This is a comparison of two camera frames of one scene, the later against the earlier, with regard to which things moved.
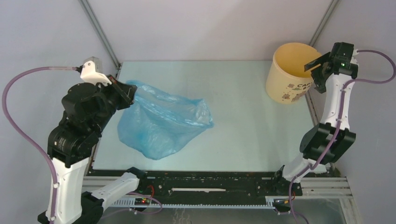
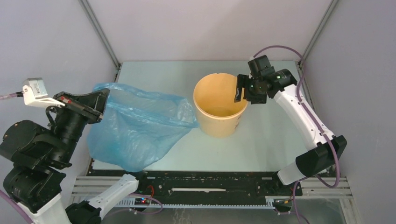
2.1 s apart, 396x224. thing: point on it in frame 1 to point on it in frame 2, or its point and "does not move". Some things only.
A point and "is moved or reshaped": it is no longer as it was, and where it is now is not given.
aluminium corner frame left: x=97 y=25 does not move
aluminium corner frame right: x=331 y=8 does not move
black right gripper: x=320 y=85 to x=241 y=82
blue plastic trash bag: x=158 y=125 is moved or reshaped
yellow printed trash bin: x=286 y=80 to x=214 y=97
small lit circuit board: x=142 y=201 does not move
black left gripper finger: x=124 y=94 to x=95 y=101
